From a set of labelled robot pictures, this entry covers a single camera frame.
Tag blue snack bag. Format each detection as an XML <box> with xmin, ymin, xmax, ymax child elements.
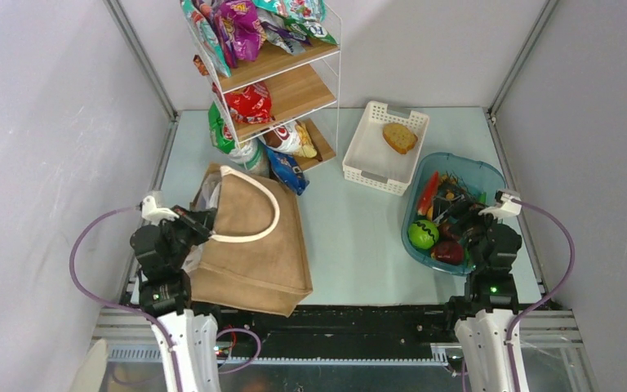
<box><xmin>265</xmin><ymin>147</ymin><xmax>309</xmax><ymax>196</ymax></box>

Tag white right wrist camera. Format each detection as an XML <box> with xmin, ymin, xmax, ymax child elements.
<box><xmin>478</xmin><ymin>189</ymin><xmax>522</xmax><ymax>220</ymax></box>

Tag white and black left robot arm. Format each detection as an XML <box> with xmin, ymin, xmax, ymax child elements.
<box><xmin>130</xmin><ymin>206</ymin><xmax>225</xmax><ymax>391</ymax></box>

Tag teal snack bag left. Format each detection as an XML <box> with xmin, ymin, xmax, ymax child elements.
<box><xmin>180</xmin><ymin>1</ymin><xmax>231</xmax><ymax>78</ymax></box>

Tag translucent plastic grocery bag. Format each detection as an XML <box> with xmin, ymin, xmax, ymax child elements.
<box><xmin>182</xmin><ymin>172</ymin><xmax>222</xmax><ymax>274</ymax></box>

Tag white wire wooden shelf rack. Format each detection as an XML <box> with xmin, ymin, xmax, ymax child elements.
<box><xmin>180</xmin><ymin>1</ymin><xmax>340</xmax><ymax>171</ymax></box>

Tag green white snack bag top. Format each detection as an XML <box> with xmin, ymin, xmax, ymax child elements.
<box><xmin>253</xmin><ymin>0</ymin><xmax>338</xmax><ymax>56</ymax></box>

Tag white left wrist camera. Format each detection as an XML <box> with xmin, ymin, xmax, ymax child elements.
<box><xmin>140</xmin><ymin>190</ymin><xmax>179</xmax><ymax>225</ymax></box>

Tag teal plastic tub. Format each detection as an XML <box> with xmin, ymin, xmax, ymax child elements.
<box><xmin>401</xmin><ymin>153</ymin><xmax>505</xmax><ymax>276</ymax></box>

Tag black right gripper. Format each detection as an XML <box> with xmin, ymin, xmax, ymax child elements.
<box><xmin>430</xmin><ymin>194</ymin><xmax>507</xmax><ymax>270</ymax></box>

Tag white plastic basket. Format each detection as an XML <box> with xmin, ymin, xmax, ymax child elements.
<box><xmin>342</xmin><ymin>100</ymin><xmax>430</xmax><ymax>196</ymax></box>

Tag purple snack bag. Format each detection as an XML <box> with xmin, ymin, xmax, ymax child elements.
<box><xmin>217</xmin><ymin>0</ymin><xmax>266</xmax><ymax>61</ymax></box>

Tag dark red toy apple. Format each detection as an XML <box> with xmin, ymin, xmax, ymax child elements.
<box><xmin>430</xmin><ymin>241</ymin><xmax>465</xmax><ymax>265</ymax></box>

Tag white red chips bag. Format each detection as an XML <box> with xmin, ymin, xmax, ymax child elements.
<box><xmin>260</xmin><ymin>120</ymin><xmax>318</xmax><ymax>158</ymax></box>

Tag brown burlap tote bag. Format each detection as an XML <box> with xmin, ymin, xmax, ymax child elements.
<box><xmin>188</xmin><ymin>163</ymin><xmax>313</xmax><ymax>317</ymax></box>

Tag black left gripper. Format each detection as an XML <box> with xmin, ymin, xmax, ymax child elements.
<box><xmin>158</xmin><ymin>203</ymin><xmax>218</xmax><ymax>267</ymax></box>

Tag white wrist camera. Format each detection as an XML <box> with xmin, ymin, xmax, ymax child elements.
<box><xmin>140</xmin><ymin>190</ymin><xmax>179</xmax><ymax>225</ymax></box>
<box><xmin>478</xmin><ymin>189</ymin><xmax>522</xmax><ymax>220</ymax></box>

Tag slice of toasted bread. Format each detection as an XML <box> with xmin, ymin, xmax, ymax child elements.
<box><xmin>382</xmin><ymin>122</ymin><xmax>418</xmax><ymax>154</ymax></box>

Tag green toy ball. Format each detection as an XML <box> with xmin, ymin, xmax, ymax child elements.
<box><xmin>407</xmin><ymin>219</ymin><xmax>440</xmax><ymax>250</ymax></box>

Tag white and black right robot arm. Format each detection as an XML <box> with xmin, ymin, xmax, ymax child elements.
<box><xmin>442</xmin><ymin>194</ymin><xmax>528</xmax><ymax>391</ymax></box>

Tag red snack bag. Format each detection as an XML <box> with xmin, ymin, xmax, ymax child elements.
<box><xmin>224</xmin><ymin>82</ymin><xmax>274</xmax><ymax>124</ymax></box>

